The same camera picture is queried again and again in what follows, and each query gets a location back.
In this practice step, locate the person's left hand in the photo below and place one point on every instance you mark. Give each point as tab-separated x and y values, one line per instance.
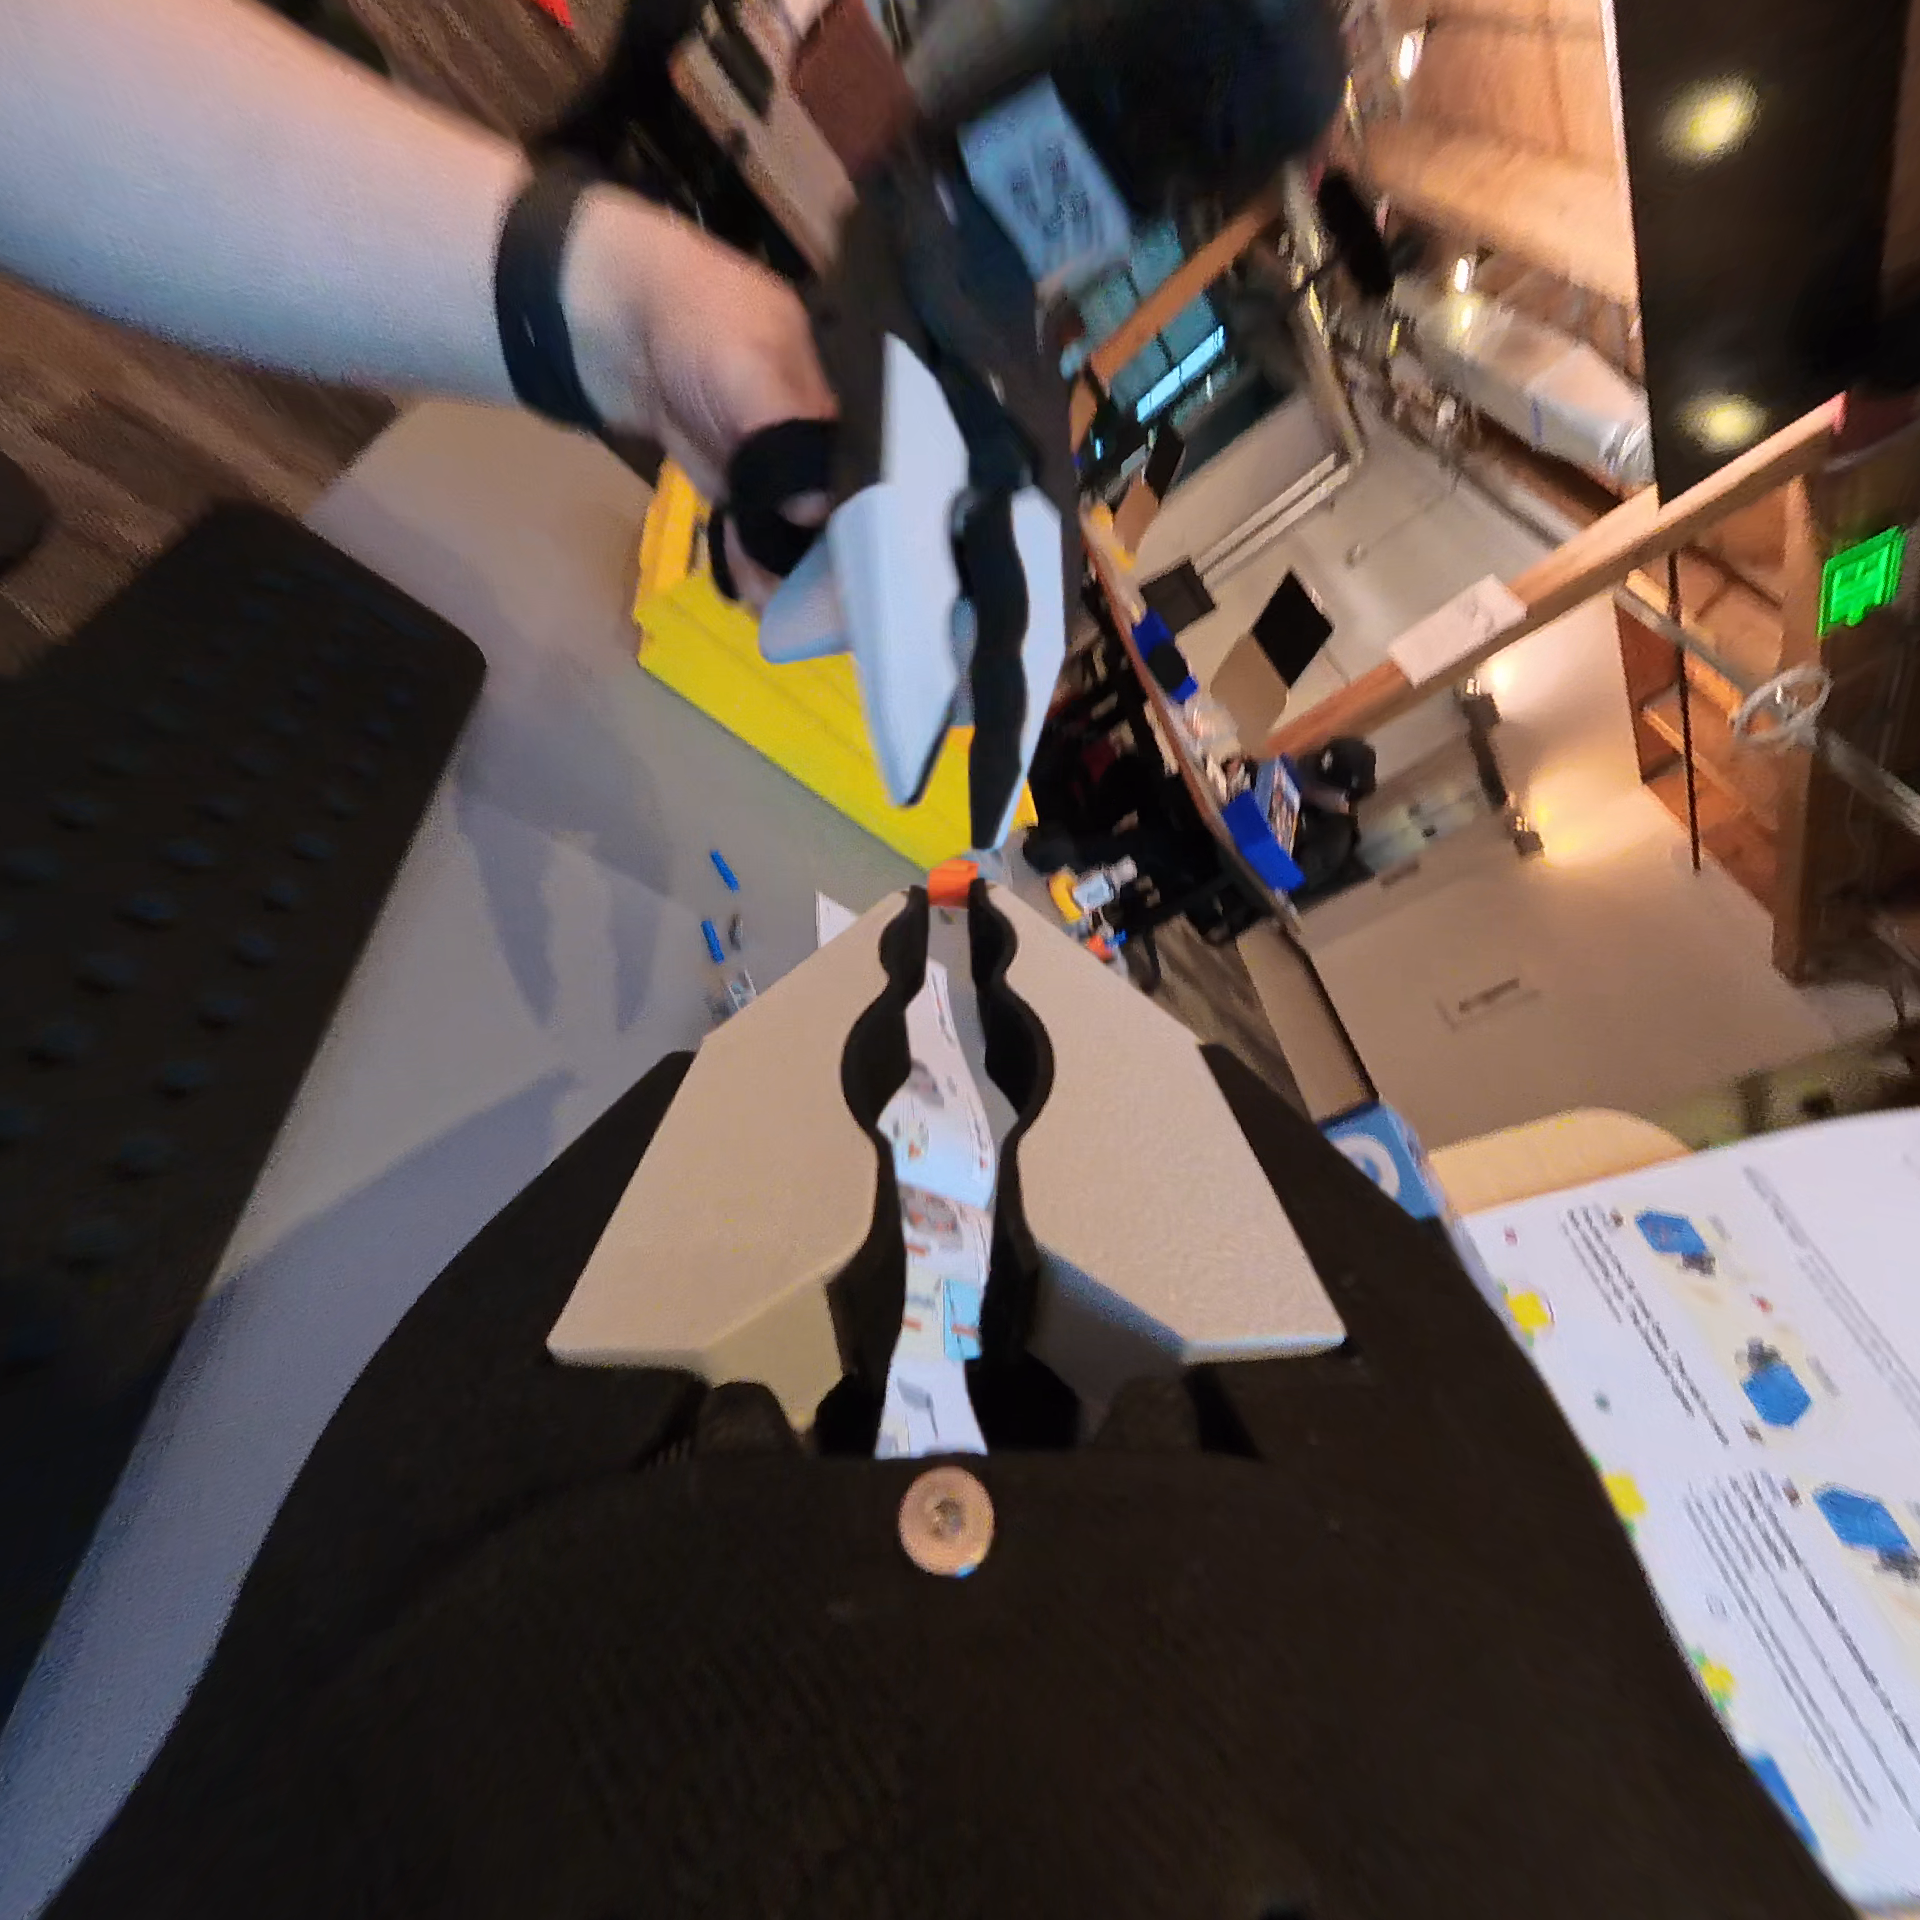
674	347

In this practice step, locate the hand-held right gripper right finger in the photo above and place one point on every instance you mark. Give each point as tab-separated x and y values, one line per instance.
1171	1202

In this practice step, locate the grey desk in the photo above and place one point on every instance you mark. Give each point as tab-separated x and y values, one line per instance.
497	932

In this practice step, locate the small grey toy pieces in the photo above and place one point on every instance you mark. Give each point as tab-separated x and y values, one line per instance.
731	992

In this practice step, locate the yellow plastic bin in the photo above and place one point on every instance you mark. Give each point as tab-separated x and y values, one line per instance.
750	673

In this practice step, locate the blue storage bin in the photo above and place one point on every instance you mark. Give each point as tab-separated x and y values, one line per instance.
1263	844

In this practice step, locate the black wristband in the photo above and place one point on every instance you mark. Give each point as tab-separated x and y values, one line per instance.
530	298

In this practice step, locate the wooden beam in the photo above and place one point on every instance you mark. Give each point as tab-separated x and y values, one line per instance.
1588	562

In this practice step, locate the white printed instruction sheet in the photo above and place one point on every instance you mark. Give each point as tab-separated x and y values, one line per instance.
1728	1353

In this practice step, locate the blue toy building set box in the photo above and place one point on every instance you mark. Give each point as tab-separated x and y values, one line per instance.
1382	1162

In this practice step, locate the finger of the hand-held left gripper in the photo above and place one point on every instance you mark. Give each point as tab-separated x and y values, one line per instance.
902	598
1040	598

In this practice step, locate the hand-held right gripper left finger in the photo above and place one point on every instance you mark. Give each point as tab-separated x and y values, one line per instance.
718	1202

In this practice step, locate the orange toy connector piece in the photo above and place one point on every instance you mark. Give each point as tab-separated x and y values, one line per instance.
954	883

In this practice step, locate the green exit sign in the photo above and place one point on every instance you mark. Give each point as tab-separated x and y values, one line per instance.
1858	581

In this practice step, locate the person's left forearm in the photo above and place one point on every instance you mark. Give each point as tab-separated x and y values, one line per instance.
227	195

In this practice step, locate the open white instruction booklet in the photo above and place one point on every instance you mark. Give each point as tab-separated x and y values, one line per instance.
941	1138

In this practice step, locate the black glossy panel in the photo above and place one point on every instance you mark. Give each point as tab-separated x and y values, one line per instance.
1772	254

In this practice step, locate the white paper sign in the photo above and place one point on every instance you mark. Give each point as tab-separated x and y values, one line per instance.
1458	629

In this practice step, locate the white wrapped duct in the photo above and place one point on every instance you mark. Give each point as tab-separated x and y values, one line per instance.
1547	382

